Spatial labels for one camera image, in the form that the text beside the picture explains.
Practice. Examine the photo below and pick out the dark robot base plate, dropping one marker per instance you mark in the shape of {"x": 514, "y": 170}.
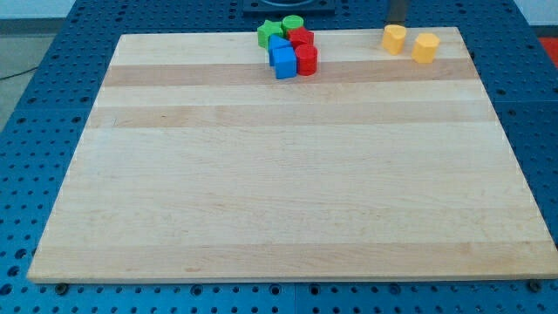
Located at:
{"x": 261, "y": 7}

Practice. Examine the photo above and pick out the yellow heart block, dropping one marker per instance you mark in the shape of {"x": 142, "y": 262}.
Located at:
{"x": 393, "y": 39}

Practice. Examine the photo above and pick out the red hexagon block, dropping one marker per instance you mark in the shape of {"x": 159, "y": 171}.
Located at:
{"x": 300, "y": 36}

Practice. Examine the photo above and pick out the green cylinder block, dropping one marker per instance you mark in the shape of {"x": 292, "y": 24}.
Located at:
{"x": 291, "y": 22}

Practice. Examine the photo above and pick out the blue triangle block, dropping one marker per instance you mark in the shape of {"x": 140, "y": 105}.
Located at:
{"x": 276, "y": 42}

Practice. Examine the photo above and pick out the blue cube block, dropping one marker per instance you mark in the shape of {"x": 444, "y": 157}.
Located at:
{"x": 284, "y": 63}

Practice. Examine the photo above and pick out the green star block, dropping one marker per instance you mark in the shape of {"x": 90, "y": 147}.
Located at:
{"x": 266, "y": 30}

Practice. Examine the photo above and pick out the wooden board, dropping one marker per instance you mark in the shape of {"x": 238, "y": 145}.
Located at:
{"x": 197, "y": 165}

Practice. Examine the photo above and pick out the grey metal post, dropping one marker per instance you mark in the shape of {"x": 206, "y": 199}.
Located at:
{"x": 397, "y": 11}

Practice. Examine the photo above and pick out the yellow hexagon block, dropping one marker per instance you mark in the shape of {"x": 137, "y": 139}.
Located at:
{"x": 425, "y": 48}

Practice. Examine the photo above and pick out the red cylinder block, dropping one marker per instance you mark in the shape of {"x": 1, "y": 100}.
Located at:
{"x": 306, "y": 59}

